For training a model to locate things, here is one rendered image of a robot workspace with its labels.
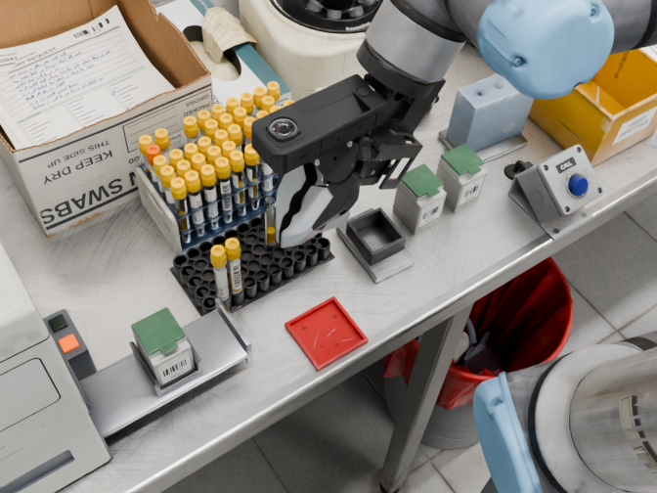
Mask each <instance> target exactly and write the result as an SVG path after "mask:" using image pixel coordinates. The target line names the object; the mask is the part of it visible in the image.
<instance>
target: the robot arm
mask: <svg viewBox="0 0 657 493"><path fill-rule="evenodd" d="M365 35H366V38H365V39H364V41H363V42H362V44H361V46H360V48H359V50H358V51H357V53H356V57H357V60H358V62H359V63H360V65H361V66H362V67H363V68H364V70H365V71H367V72H368V73H366V74H365V75H364V79H363V78H362V77H361V76H360V75H359V74H354V75H351V76H349V77H347V78H345V79H343V80H341V81H339V82H336V83H334V84H332V85H331V86H329V87H327V88H324V89H322V90H320V91H318V92H316V93H314V94H311V95H309V96H307V97H305V98H303V99H301V100H298V101H296V102H294V103H292V104H290V105H288V106H285V107H283V108H281V109H279V110H277V111H275V112H271V113H269V114H267V115H265V116H263V117H260V118H258V119H256V120H254V121H253V122H252V124H251V147H252V148H253V150H254V151H255V152H256V153H258V154H259V155H260V156H261V157H262V159H263V160H264V161H265V162H266V163H267V164H268V165H269V166H270V167H271V169H272V170H273V171H274V172H276V173H277V174H279V176H278V181H277V186H278V187H279V188H278V192H277V199H276V230H277V243H278V244H280V245H281V247H282V248H285V247H295V246H299V245H301V244H303V243H305V242H306V241H308V240H310V239H311V238H313V237H314V236H316V235H317V234H319V233H322V232H324V231H327V230H331V229H334V228H337V227H339V226H341V225H343V224H344V223H345V222H346V221H347V220H348V218H349V216H350V209H351V208H352V206H353V205H354V204H355V203H356V201H357V200H358V198H359V194H360V186H372V185H374V184H377V183H378V181H379V180H380V178H381V177H382V175H386V176H385V177H384V179H383V180H382V182H381V183H380V185H379V187H378V189H379V190H392V189H396V188H397V186H398V185H399V183H400V181H401V180H402V178H403V177H404V175H405V174H406V172H407V171H408V169H409V168H410V166H411V165H412V163H413V162H414V160H415V159H416V157H417V155H418V154H419V152H420V151H421V149H422V148H423V145H422V144H421V143H420V142H419V140H418V139H417V138H416V137H415V136H414V132H415V130H416V128H417V126H418V125H419V123H420V122H421V120H422V119H423V117H424V116H425V114H426V112H427V111H428V109H429V108H430V106H431V105H432V103H433V102H434V100H435V98H436V97H437V95H438V94H439V92H440V91H441V89H442V87H443V86H444V84H445V83H446V80H445V79H444V78H443V77H444V75H445V74H446V72H447V71H448V69H449V68H450V66H451V64H452V63H453V61H454V60H455V58H456V57H457V55H458V53H459V52H460V50H461V48H462V47H463V45H464V43H465V42H466V40H467V38H469V39H470V41H471V42H472V43H473V44H474V45H475V46H476V48H477V49H478V50H479V51H480V53H481V56H482V57H483V59H484V61H485V62H486V63H487V65H488V66H489V67H490V68H491V69H492V70H493V71H494V72H496V73H497V74H498V75H500V76H502V77H504V78H505V79H506V80H507V81H508V82H509V83H510V84H511V85H512V86H513V87H514V88H515V89H516V90H517V91H518V92H520V93H521V94H523V95H525V96H527V97H530V98H533V99H539V100H550V99H556V98H560V97H563V96H566V95H568V94H570V93H571V92H572V89H574V88H575V87H577V86H578V85H580V84H586V83H588V82H589V81H590V80H591V79H592V78H593V77H594V76H595V75H596V74H597V73H598V72H599V70H600V69H601V68H602V66H603V65H604V63H605V62H606V60H607V58H608V56H609V55H612V54H617V53H622V52H626V51H631V50H635V49H640V48H645V47H650V46H655V45H657V0H383V2H382V4H381V5H380V7H379V9H378V11H377V13H376V14H375V16H374V18H373V20H372V22H371V24H370V26H369V28H368V30H367V32H366V34H365ZM407 141H410V142H411V143H407ZM402 158H409V161H408V162H407V164H406V165H405V167H404V168H403V170H402V171H401V173H400V174H399V176H398V177H397V178H390V177H391V175H392V173H393V172H394V170H395V169H396V167H397V166H398V164H399V163H400V161H401V160H402ZM393 159H396V160H395V162H394V163H393V165H392V164H391V161H392V160H393ZM322 177H323V181H322ZM327 184H329V185H327ZM473 412H474V420H475V424H476V429H477V433H478V437H479V441H480V444H481V448H482V451H483V454H484V457H485V460H486V463H487V466H488V469H489V472H490V474H491V477H492V478H493V481H494V483H495V485H496V488H497V490H498V492H499V493H657V331H654V332H650V333H647V334H643V335H640V336H634V337H630V338H627V339H624V340H620V341H617V342H612V343H609V344H596V345H590V346H586V347H583V348H580V349H578V350H575V351H572V352H570V353H567V354H565V355H562V356H560V357H557V358H554V359H552V360H549V361H546V362H544V363H541V364H538V365H535V366H531V367H528V368H525V369H521V370H518V371H514V372H511V373H506V372H502V373H499V376H498V377H495V378H492V379H489V380H486V381H483V382H481V383H480V384H479V385H478V386H477V388H476V390H475V392H474V396H473Z"/></svg>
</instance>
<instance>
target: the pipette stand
mask: <svg viewBox="0 0 657 493"><path fill-rule="evenodd" d="M499 77H500V76H499V75H498V74H496V75H493V76H490V77H488V78H485V79H482V80H479V81H477V82H474V83H471V84H469V85H466V86H463V87H461V88H459V89H458V91H457V95H456V98H455V102H454V106H453V110H452V114H451V118H450V122H449V126H448V128H447V129H444V130H442V131H439V134H438V136H439V137H440V138H441V140H442V141H443V142H444V143H445V144H446V145H447V147H448V148H449V149H450V150H452V149H454V148H456V147H458V146H460V145H462V144H463V143H466V144H467V146H468V147H469V148H470V149H471V150H473V151H474V152H475V153H476V154H477V155H478V156H479V157H480V158H481V159H482V160H484V162H486V161H489V160H491V159H493V158H496V157H500V156H502V155H504V154H507V153H509V152H512V151H514V150H516V149H519V148H521V147H524V146H526V145H527V143H528V141H527V140H526V139H525V137H524V136H523V135H522V134H521V133H522V130H523V128H524V125H525V122H526V119H527V117H528V114H529V111H530V109H531V106H532V104H533V101H534V99H533V98H530V97H527V96H525V95H523V94H521V93H520V92H518V91H517V90H516V89H515V88H514V87H513V86H512V85H511V84H510V83H509V82H508V81H507V80H506V79H505V78H503V81H502V85H501V88H497V84H498V80H499Z"/></svg>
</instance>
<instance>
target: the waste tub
mask: <svg viewBox="0 0 657 493"><path fill-rule="evenodd" d="M597 86H599V103H597V102H596V93H597ZM528 117H529V118H530V119H531V120H532V121H533V122H534V123H536V124H537V125H538V126H539V127H540V128H541V129H542V130H543V131H544V132H545V133H546V134H548V136H549V137H550V138H551V139H552V140H553V141H554V142H555V143H556V144H557V145H559V146H560V147H561V148H562V149H563V150H566V149H569V148H571V147H573V146H575V145H580V146H581V147H582V148H583V150H584V152H585V154H586V156H587V158H588V160H589V162H590V164H591V167H592V168H594V167H595V166H597V165H599V164H601V163H603V162H605V161H606V160H608V159H610V158H612V157H614V156H615V155H617V154H619V153H621V152H623V151H625V150H627V149H628V148H630V147H632V146H634V145H636V144H638V143H639V142H641V141H643V140H645V139H647V138H649V137H650V136H652V135H653V134H654V132H655V130H656V128H657V61H656V60H655V59H653V58H652V57H651V56H650V55H648V54H647V53H646V52H644V51H643V50H642V49H641V48H640V49H635V50H631V51H626V52H622V53H617V54H612V55H609V56H608V58H607V60H606V62H605V63H604V65H603V66H602V68H601V69H600V70H599V72H598V73H597V74H596V75H595V76H594V77H593V78H592V79H591V80H590V81H589V82H588V83H586V84H580V85H578V86H577V87H575V88H574V89H572V92H571V93H570V94H568V95H566V96H563V97H560V98H556V99H550V100H539V99H534V101H533V104H532V106H531V109H530V111H529V114H528Z"/></svg>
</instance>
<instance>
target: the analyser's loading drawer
mask: <svg viewBox="0 0 657 493"><path fill-rule="evenodd" d="M215 304H216V309H215V310H213V311H211V312H210V313H208V314H206V315H204V316H202V317H200V318H198V319H196V320H194V321H192V322H191V323H190V324H188V325H186V326H184V327H182V328H181V329H182V331H183V332H184V334H185V335H186V338H187V341H188V343H189V344H190V346H191V349H192V353H193V358H194V363H195V367H196V370H195V371H194V372H192V373H190V374H188V375H186V376H184V377H183V378H181V379H179V380H177V381H175V382H173V383H171V384H170V385H168V386H167V387H165V388H163V389H160V387H159V384H158V382H157V380H156V379H155V377H154V375H153V373H152V371H151V369H150V368H149V366H148V364H147V363H146V361H145V359H144V358H143V356H142V354H141V353H140V351H139V349H138V348H137V346H136V344H135V343H134V341H130V342H129V344H130V346H131V348H132V351H133V353H132V354H130V355H128V356H126V357H124V358H122V359H120V360H118V361H116V362H115V363H113V364H111V365H109V366H107V367H105V368H103V369H102V370H100V371H98V372H97V373H95V374H93V375H91V376H89V377H87V378H85V379H83V380H81V381H79V383H80V385H81V386H82V388H83V390H84V392H85V394H86V396H87V398H88V399H89V401H90V403H91V405H92V407H93V411H92V412H91V413H92V415H93V417H94V419H95V421H96V424H97V426H98V428H99V430H100V432H101V434H102V436H103V438H105V437H107V436H108V435H110V434H112V433H114V432H116V431H117V430H119V429H121V428H123V427H125V426H127V425H129V424H131V423H132V422H134V421H136V420H138V419H140V418H141V417H143V416H145V415H146V414H147V413H149V412H151V411H153V410H155V409H156V408H158V407H160V406H162V405H164V404H165V403H167V402H169V401H171V400H172V399H174V398H176V397H178V396H180V395H181V394H183V393H185V392H187V391H188V390H190V389H192V388H194V387H196V386H197V385H199V384H201V383H203V382H205V381H207V380H209V379H211V378H212V377H214V376H216V375H218V374H220V373H221V372H223V371H225V370H227V369H228V368H230V367H232V366H234V365H236V364H237V363H238V362H240V361H242V360H244V359H245V360H246V362H247V363H250V362H252V345H251V341H250V340H249V338H248V337H247V336H246V334H245V333H244V331H243V330H242V328H241V326H240V325H239V324H238V322H237V321H236V319H235V318H234V316H233V315H232V313H231V312H230V311H229V309H228V308H227V306H226V305H225V303H224V302H223V300H222V299H221V298H220V297H218V298H216V299H215Z"/></svg>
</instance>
